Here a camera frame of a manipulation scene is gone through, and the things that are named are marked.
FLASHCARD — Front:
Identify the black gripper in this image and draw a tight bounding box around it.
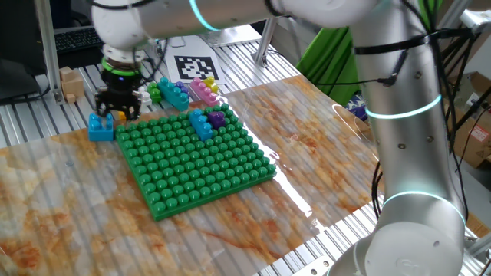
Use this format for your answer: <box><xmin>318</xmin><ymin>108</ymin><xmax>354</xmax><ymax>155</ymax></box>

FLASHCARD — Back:
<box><xmin>94</xmin><ymin>71</ymin><xmax>143</xmax><ymax>121</ymax></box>

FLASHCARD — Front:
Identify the light blue square block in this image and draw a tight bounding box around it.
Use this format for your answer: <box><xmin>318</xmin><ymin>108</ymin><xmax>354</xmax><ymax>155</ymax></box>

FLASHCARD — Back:
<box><xmin>87</xmin><ymin>113</ymin><xmax>116</xmax><ymax>143</ymax></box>

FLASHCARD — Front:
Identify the light blue long block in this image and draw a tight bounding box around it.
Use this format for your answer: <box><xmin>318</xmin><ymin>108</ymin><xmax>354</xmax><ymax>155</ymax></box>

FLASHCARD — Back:
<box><xmin>188</xmin><ymin>108</ymin><xmax>215</xmax><ymax>143</ymax></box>

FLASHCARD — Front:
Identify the purple single-stud block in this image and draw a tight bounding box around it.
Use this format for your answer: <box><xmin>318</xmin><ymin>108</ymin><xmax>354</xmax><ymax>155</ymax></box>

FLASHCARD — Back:
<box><xmin>207</xmin><ymin>110</ymin><xmax>227</xmax><ymax>130</ymax></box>

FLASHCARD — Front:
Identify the white long block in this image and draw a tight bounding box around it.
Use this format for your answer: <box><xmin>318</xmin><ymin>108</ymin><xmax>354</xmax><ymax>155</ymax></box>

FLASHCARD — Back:
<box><xmin>137</xmin><ymin>85</ymin><xmax>153</xmax><ymax>114</ymax></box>

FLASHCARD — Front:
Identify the small green block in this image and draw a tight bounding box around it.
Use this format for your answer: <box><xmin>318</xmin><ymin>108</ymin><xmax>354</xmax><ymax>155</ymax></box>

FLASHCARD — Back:
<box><xmin>147</xmin><ymin>81</ymin><xmax>163</xmax><ymax>104</ymax></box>

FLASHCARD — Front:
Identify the large wooden block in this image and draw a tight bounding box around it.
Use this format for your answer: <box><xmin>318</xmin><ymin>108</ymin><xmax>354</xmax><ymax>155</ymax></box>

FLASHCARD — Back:
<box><xmin>60</xmin><ymin>72</ymin><xmax>86</xmax><ymax>99</ymax></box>

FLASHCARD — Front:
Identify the teal long block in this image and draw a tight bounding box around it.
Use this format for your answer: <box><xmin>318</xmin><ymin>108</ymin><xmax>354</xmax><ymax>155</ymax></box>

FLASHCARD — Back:
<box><xmin>157</xmin><ymin>77</ymin><xmax>191</xmax><ymax>113</ymax></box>

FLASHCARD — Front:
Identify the small wooden cube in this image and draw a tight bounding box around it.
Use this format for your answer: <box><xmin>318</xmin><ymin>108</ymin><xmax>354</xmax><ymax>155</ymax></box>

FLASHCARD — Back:
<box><xmin>58</xmin><ymin>65</ymin><xmax>74</xmax><ymax>82</ymax></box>

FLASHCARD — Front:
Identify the black desk pad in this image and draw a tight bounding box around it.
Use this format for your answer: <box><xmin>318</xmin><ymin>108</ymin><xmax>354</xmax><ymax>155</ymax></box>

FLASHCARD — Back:
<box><xmin>56</xmin><ymin>46</ymin><xmax>107</xmax><ymax>71</ymax></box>

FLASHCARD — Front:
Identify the black keyboard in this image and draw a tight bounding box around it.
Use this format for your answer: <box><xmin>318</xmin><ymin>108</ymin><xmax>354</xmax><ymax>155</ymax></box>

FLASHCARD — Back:
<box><xmin>53</xmin><ymin>25</ymin><xmax>105</xmax><ymax>54</ymax></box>

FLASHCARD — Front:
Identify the printed marker tag sheet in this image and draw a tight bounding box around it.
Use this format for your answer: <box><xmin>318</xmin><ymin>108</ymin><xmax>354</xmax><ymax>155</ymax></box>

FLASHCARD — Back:
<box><xmin>163</xmin><ymin>34</ymin><xmax>227</xmax><ymax>84</ymax></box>

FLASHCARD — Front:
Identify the pink long block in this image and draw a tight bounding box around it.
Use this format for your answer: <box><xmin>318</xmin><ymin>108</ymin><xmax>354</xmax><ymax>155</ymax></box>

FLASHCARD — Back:
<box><xmin>189</xmin><ymin>77</ymin><xmax>220</xmax><ymax>108</ymax></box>

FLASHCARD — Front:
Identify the small yellow block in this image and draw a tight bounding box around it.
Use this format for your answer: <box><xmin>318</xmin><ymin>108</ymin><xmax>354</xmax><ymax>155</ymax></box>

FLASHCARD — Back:
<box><xmin>202</xmin><ymin>75</ymin><xmax>220</xmax><ymax>94</ymax></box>

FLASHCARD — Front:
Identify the green studded baseplate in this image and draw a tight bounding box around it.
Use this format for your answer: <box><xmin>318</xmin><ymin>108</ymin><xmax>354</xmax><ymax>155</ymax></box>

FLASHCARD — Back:
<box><xmin>114</xmin><ymin>102</ymin><xmax>277</xmax><ymax>222</ymax></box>

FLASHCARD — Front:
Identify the black monitor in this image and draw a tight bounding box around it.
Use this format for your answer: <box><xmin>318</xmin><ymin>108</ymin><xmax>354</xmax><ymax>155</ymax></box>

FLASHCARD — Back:
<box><xmin>0</xmin><ymin>0</ymin><xmax>49</xmax><ymax>107</ymax></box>

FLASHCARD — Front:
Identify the marble pattern table mat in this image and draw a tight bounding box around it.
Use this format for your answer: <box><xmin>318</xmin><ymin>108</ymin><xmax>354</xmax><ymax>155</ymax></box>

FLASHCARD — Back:
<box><xmin>0</xmin><ymin>74</ymin><xmax>384</xmax><ymax>276</ymax></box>

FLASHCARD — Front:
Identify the green cloth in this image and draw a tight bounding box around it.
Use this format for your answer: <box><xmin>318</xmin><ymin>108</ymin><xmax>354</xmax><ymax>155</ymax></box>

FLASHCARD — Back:
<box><xmin>295</xmin><ymin>25</ymin><xmax>361</xmax><ymax>107</ymax></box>

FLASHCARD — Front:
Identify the blue white patterned bag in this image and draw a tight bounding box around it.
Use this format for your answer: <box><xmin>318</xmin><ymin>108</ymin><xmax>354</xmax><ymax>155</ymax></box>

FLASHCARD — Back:
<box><xmin>346</xmin><ymin>94</ymin><xmax>370</xmax><ymax>122</ymax></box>

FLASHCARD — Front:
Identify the silver robot mounting plate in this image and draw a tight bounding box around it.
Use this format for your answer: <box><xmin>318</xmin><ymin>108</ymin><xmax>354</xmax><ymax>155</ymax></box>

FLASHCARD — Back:
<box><xmin>295</xmin><ymin>253</ymin><xmax>338</xmax><ymax>276</ymax></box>

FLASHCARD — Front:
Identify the brown cardboard box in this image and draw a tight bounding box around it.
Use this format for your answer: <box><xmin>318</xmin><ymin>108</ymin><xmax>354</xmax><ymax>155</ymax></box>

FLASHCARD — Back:
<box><xmin>447</xmin><ymin>71</ymin><xmax>491</xmax><ymax>169</ymax></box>

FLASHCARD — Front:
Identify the aluminium frame post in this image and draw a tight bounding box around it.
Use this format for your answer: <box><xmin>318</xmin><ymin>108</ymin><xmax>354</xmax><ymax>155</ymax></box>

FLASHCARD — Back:
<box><xmin>34</xmin><ymin>0</ymin><xmax>66</xmax><ymax>105</ymax></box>
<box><xmin>252</xmin><ymin>17</ymin><xmax>278</xmax><ymax>68</ymax></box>

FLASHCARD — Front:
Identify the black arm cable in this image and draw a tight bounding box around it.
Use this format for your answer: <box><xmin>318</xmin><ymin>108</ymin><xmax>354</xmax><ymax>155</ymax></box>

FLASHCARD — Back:
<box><xmin>315</xmin><ymin>27</ymin><xmax>477</xmax><ymax>88</ymax></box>

